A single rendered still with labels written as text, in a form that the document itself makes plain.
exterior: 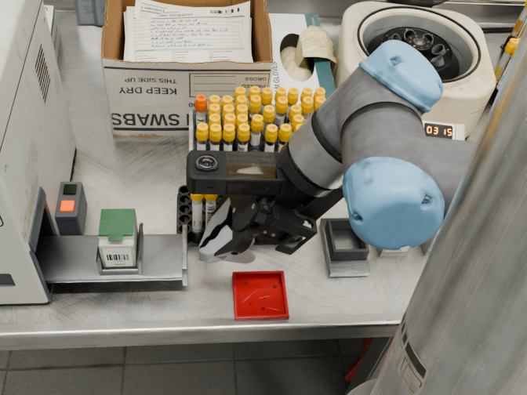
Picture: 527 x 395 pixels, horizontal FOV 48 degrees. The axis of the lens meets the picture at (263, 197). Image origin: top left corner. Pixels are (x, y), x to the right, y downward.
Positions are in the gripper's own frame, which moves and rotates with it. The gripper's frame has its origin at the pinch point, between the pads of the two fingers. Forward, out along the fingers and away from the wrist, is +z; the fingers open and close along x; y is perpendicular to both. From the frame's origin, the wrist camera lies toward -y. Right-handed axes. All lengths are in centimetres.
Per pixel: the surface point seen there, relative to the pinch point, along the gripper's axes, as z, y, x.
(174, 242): 2.5, -2.4, 2.0
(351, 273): -6.6, 19.2, -1.3
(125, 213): -0.6, -10.6, 1.6
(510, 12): -30, 56, 58
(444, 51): -25, 31, 34
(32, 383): 101, 9, 22
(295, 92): -12.7, 8.4, 22.3
